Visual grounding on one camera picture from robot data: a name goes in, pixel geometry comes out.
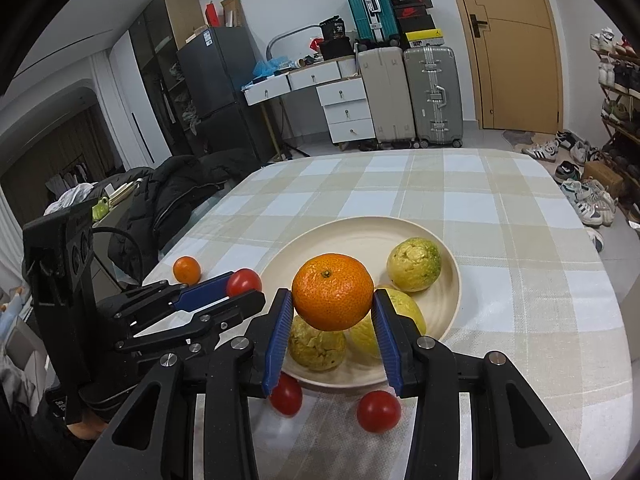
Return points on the red tomato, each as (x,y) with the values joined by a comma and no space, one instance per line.
(286,394)
(245,281)
(378,411)

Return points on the white crumpled cloth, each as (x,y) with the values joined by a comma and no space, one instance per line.
(70,197)

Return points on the beige suitcase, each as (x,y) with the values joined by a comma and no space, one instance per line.
(385,95)

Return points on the person's left hand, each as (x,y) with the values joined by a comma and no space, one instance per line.
(86,431)

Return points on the white drawer desk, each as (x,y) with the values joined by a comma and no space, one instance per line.
(345,110)

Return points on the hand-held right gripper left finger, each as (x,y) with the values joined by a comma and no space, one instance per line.
(280,340)

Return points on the yellow white shoe box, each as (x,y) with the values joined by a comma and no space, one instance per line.
(422,37)

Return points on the black storage box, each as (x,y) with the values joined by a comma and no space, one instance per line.
(337,49)

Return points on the cream round plate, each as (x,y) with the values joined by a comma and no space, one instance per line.
(350,240)

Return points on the shoe rack with shoes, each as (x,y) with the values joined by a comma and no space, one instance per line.
(615,75)

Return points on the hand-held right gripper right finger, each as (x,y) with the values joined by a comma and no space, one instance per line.
(387,345)

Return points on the open cardboard box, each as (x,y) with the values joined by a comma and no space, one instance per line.
(232,10)

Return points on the wooden door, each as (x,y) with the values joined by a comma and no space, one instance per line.
(505,50)

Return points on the wooden shoe rack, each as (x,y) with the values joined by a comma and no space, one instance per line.
(620,130)

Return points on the black puffer jacket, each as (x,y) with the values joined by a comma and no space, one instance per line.
(165,200)

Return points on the scattered sneakers pile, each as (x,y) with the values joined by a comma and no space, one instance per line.
(585,200)

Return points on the arched desk mirror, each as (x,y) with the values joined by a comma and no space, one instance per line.
(292,45)

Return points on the silver suitcase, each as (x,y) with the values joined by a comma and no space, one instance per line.
(432,95)

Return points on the large smooth yellow guava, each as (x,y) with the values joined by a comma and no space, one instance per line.
(407,310)

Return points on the large mandarin orange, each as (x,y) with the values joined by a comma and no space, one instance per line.
(332,292)

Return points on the dark shelf cabinet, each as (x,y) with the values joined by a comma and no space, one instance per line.
(150,60)

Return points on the grey door mat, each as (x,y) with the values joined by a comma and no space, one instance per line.
(520,137)

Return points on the dark grey fridge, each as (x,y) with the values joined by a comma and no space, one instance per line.
(215,75)

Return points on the blue plastic bag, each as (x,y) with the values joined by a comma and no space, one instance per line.
(267,67)

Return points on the green toy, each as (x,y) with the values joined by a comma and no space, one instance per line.
(101,208)

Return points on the tall brown cardboard panel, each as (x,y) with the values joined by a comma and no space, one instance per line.
(182,12)

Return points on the red gift box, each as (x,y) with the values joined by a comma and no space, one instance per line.
(213,14)

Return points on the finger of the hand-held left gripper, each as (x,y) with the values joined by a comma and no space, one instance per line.
(235,307)
(205,290)

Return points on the green yellow guava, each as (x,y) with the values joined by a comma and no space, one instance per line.
(414,265)

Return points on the black pouch bag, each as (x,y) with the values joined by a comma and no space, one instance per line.
(332,27)

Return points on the brown curtain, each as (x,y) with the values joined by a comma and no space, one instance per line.
(60,150)

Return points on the red shoe box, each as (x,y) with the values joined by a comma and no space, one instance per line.
(412,11)

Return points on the person's left forearm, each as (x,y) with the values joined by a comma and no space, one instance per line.
(35,450)

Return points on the wrinkled yellow guava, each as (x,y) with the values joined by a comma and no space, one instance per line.
(318,347)

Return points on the small mandarin orange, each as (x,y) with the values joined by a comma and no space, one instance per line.
(186,270)

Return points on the plain black shoe box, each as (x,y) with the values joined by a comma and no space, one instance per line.
(415,24)

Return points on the teal suitcase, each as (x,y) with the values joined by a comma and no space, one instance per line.
(362,7)

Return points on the brown cardboard box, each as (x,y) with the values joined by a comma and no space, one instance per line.
(602,175)

